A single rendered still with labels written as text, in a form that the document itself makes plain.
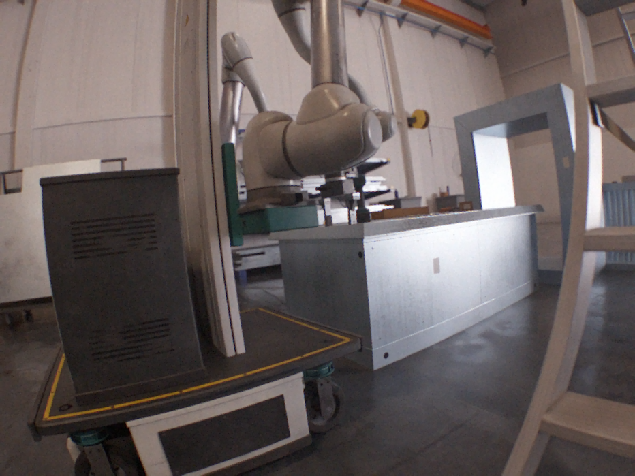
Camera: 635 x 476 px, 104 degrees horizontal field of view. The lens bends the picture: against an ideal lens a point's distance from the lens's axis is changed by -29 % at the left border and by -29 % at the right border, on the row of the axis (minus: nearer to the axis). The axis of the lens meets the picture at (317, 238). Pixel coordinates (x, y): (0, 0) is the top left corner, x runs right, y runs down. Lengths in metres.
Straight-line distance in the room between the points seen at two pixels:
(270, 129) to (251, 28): 6.59
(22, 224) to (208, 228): 3.10
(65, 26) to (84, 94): 1.58
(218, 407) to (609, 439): 0.76
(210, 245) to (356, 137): 0.48
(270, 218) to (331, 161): 0.20
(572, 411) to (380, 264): 1.18
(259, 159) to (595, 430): 0.88
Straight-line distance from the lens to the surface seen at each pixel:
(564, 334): 0.47
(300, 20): 1.24
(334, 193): 1.19
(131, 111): 6.38
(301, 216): 0.90
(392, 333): 1.61
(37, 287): 3.73
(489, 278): 2.19
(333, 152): 0.81
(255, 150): 0.92
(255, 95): 1.54
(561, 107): 2.95
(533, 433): 0.48
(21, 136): 6.57
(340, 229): 1.52
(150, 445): 0.88
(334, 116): 0.81
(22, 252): 3.89
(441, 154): 9.08
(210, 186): 0.98
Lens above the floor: 0.67
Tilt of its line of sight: 3 degrees down
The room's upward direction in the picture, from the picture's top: 6 degrees counter-clockwise
